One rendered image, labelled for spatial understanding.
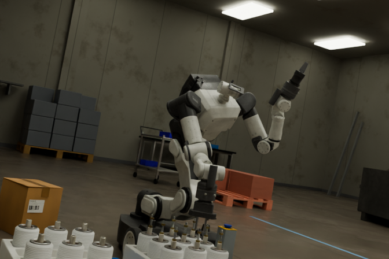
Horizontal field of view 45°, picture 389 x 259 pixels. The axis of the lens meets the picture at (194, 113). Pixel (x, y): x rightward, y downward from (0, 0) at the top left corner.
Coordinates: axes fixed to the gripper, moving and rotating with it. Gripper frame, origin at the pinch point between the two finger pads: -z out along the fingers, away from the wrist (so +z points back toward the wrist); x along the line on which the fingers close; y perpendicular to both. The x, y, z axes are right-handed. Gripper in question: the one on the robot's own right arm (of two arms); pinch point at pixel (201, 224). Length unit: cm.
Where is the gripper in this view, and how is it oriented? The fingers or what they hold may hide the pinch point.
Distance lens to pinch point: 212.2
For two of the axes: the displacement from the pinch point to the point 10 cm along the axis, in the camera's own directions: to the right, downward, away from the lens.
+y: -0.8, -0.8, -9.9
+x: -9.8, -1.6, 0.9
